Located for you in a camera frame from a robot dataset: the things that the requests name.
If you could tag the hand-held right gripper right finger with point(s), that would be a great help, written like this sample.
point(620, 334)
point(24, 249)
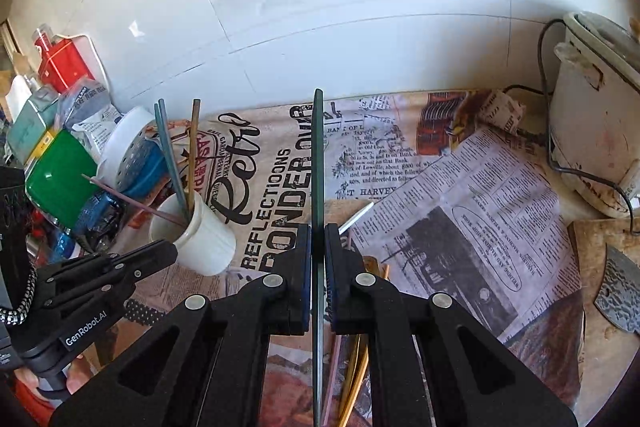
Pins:
point(330, 287)

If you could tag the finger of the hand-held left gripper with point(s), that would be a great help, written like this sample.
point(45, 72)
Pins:
point(125, 259)
point(90, 297)

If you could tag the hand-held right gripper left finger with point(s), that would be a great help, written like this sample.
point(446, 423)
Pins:
point(306, 287)

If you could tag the purple chopstick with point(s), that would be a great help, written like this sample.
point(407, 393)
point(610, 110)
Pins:
point(130, 199)

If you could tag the silver chopstick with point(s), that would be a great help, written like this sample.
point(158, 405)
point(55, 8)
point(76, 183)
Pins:
point(357, 217)

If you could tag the white ceramic cup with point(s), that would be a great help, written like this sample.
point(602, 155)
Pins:
point(210, 247)

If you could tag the gold chopstick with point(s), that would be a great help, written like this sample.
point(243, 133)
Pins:
point(356, 382)

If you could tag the grey chopstick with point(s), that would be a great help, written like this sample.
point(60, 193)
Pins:
point(318, 157)
point(173, 152)
point(167, 157)

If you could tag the brown wooden chopstick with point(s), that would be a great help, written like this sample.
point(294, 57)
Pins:
point(194, 147)

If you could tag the person's left hand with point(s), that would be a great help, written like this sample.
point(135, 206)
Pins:
point(80, 372)

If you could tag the person's orange clothing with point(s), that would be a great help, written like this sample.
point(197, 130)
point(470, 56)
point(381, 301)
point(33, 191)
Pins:
point(35, 394)

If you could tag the white perforated plastic dish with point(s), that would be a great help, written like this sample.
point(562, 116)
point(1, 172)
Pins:
point(125, 157)

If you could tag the green box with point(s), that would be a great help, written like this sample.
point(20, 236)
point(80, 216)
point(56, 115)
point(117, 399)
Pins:
point(60, 177)

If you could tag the white plastic packet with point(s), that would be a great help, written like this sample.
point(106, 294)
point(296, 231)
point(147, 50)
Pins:
point(97, 127)

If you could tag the yellow flat box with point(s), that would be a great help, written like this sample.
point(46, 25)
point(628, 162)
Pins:
point(45, 142)

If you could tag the newspaper print tablecloth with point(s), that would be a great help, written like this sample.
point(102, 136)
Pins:
point(450, 187)

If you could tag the teal tissue box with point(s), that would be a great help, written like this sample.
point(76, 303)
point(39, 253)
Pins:
point(30, 127)

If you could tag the blue plastic packet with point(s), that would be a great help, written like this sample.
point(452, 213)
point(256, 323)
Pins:
point(85, 99)

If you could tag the red tin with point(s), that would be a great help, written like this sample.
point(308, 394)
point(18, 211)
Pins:
point(65, 67)

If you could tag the red white canister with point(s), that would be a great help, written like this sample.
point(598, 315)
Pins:
point(42, 39)

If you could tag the patterned steel knife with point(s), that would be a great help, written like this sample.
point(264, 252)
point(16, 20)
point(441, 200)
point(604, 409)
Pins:
point(620, 292)

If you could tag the white rice cooker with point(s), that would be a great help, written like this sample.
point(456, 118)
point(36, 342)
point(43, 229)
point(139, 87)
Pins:
point(585, 122)

